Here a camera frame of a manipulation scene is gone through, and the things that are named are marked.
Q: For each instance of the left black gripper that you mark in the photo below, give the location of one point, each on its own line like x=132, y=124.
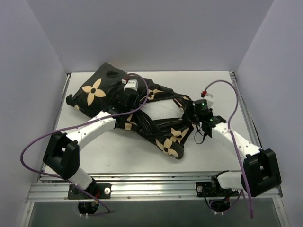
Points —
x=128, y=95

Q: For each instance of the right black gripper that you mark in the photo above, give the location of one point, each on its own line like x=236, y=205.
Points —
x=192, y=113

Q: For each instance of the white pillow insert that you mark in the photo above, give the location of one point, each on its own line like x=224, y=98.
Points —
x=163, y=109

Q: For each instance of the black pillowcase with beige flowers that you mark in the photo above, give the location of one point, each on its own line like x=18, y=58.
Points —
x=102, y=89

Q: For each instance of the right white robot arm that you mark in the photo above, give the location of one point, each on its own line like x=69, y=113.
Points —
x=259, y=171

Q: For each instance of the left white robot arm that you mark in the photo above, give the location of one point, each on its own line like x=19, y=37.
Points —
x=63, y=151

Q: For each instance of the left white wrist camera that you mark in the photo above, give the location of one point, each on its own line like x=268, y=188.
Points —
x=130, y=84

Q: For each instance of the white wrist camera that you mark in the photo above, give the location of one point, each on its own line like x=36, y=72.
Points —
x=130, y=84
x=207, y=98

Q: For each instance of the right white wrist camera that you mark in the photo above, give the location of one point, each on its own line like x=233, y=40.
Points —
x=207, y=98

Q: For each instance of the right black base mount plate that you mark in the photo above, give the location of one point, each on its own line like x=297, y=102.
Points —
x=204, y=189

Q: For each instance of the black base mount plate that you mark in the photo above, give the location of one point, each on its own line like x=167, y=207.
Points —
x=204, y=189
x=103, y=191

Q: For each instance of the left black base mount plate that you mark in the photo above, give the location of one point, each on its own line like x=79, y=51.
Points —
x=103, y=191

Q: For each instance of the aluminium rail frame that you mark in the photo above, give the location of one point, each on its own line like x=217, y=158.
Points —
x=138, y=170

